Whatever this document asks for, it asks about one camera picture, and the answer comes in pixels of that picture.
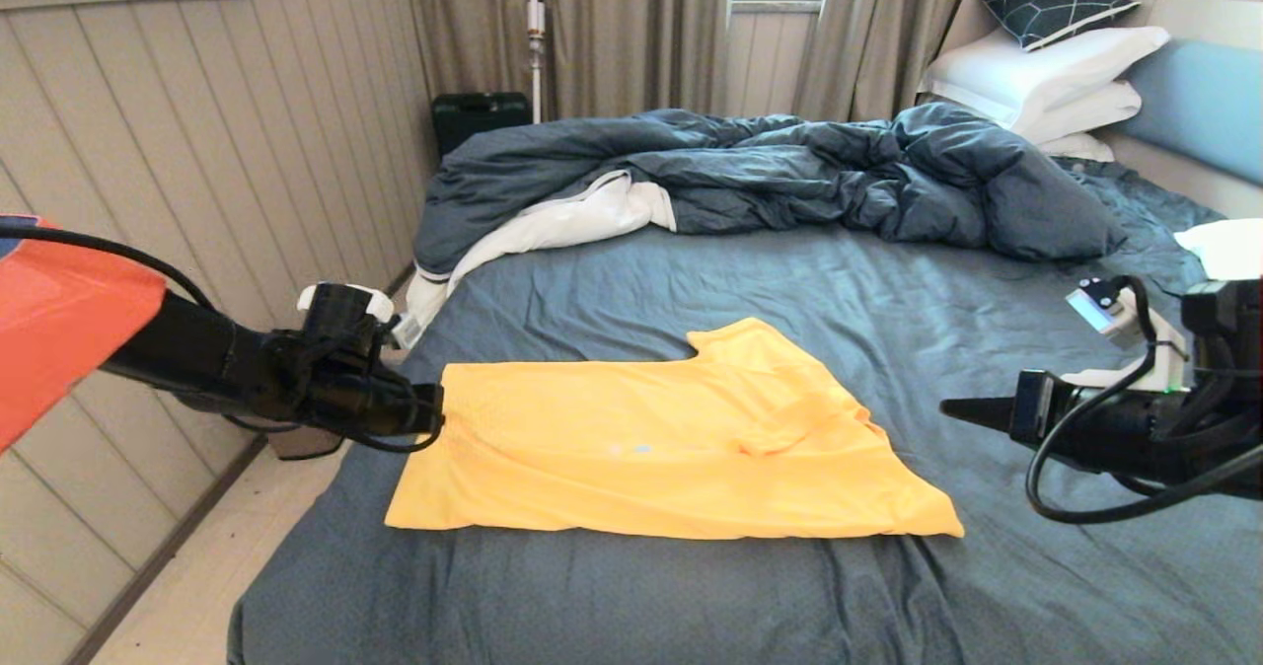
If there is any brown trash bin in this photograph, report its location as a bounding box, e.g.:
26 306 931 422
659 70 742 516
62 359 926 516
264 426 348 462

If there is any beige headboard frame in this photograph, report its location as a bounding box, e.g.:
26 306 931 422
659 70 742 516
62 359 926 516
937 0 1263 220

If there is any dark green hard case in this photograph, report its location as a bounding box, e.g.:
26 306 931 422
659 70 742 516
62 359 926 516
432 91 534 158

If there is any dark blue duvet white lining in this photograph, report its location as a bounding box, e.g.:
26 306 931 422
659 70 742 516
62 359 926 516
407 103 1128 345

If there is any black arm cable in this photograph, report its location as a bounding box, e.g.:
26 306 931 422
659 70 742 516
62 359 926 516
1026 275 1263 525
0 221 445 454

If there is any dark geometric patterned cushion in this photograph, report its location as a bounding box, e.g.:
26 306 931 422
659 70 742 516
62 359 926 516
974 0 1142 52

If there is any beige curtain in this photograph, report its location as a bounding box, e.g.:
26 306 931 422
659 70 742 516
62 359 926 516
789 0 1077 123
405 0 731 121

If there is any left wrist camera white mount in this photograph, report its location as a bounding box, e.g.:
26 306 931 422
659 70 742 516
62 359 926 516
296 282 425 350

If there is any dark blue bed sheet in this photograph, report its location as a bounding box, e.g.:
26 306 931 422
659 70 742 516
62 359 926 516
227 157 1263 665

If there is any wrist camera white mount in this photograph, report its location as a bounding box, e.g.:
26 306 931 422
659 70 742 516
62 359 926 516
1064 275 1190 395
296 282 425 350

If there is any yellow printed t-shirt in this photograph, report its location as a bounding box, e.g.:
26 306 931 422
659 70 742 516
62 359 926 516
383 317 966 540

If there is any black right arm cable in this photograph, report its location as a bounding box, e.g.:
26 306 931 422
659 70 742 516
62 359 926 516
1026 275 1263 525

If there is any blue padded headboard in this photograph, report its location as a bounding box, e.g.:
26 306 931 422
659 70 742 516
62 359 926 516
1120 38 1263 187

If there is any white stick vacuum cleaner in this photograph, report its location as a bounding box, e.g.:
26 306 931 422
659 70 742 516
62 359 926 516
526 0 549 123

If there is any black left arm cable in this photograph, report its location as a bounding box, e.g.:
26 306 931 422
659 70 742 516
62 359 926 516
0 221 445 454

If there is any large white pillow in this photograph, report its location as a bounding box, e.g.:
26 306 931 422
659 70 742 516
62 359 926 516
918 24 1173 133

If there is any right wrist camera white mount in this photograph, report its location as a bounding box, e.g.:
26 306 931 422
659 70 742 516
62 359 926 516
1064 275 1190 395

